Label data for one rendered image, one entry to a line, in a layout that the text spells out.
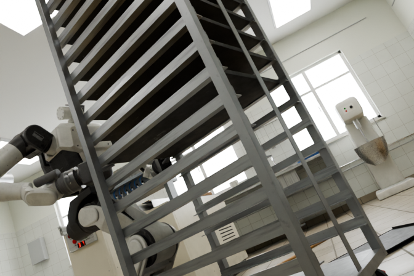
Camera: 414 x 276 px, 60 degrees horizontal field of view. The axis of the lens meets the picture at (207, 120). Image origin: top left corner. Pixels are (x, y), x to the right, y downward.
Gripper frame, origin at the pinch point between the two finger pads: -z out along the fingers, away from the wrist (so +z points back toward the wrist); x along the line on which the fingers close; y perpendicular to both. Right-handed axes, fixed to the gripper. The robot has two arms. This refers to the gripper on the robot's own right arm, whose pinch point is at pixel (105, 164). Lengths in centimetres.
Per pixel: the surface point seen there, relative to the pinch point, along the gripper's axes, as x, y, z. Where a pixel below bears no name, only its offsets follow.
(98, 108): 17.0, -10.4, -8.2
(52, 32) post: 58, -8, 0
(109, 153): 0.1, -9.5, -6.5
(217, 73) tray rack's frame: -3, -39, -51
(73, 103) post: 24.6, -8.6, 0.9
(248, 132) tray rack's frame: -21, -39, -52
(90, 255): -15, 121, 78
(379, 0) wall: 200, 442, -357
